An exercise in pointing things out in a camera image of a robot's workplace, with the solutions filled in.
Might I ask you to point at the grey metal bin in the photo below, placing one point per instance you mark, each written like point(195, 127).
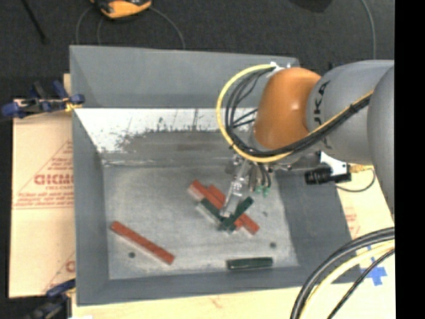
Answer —
point(159, 191)

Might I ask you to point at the dark green flat block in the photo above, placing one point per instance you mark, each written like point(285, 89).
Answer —
point(210, 208)
point(239, 211)
point(249, 263)

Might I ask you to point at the black cylinder on white bracket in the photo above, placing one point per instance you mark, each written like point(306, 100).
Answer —
point(320, 176)

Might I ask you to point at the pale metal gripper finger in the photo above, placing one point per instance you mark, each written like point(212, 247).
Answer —
point(229, 203)
point(239, 194)

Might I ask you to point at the brown cardboard board, red print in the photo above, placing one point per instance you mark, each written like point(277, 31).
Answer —
point(40, 178)

